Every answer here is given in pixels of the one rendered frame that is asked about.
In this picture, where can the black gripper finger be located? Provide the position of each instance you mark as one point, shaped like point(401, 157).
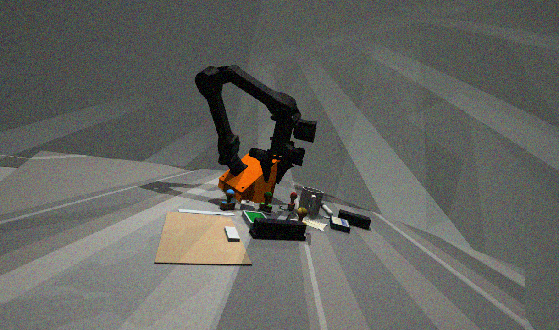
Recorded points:
point(281, 170)
point(266, 169)

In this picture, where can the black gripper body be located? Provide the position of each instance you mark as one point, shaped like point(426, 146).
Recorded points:
point(268, 155)

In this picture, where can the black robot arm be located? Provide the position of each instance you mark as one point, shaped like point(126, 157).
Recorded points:
point(210, 83)

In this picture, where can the red-handled rubber stamp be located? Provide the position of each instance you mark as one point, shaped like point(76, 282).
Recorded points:
point(291, 205)

